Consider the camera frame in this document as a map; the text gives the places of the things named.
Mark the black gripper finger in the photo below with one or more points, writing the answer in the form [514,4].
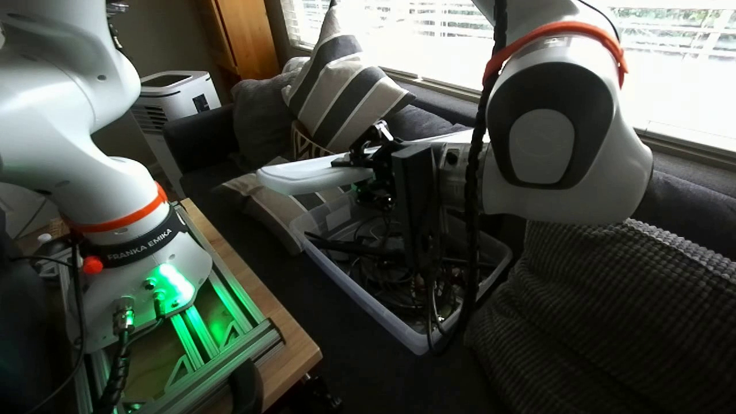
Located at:
[385,199]
[376,149]

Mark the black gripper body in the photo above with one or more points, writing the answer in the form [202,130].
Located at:
[418,199]

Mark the white plastic box lid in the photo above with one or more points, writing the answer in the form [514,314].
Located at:
[307,172]

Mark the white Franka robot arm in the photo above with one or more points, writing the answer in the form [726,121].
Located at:
[71,115]

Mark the clear plastic storage box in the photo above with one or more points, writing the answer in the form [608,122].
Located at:
[382,315]

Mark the dark sofa cushion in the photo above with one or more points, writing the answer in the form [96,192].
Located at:
[429,121]

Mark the grey plain cushion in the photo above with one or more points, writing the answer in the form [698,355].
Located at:
[261,115]

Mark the wooden cabinet door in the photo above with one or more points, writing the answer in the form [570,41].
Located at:
[244,37]

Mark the dark sofa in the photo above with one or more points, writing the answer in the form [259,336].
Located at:
[368,375]

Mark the white air purifier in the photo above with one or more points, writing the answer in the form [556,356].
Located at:
[173,95]

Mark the grey waffle knit cushion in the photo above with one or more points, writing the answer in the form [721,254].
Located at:
[612,322]

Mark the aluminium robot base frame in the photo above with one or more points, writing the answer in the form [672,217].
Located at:
[214,329]

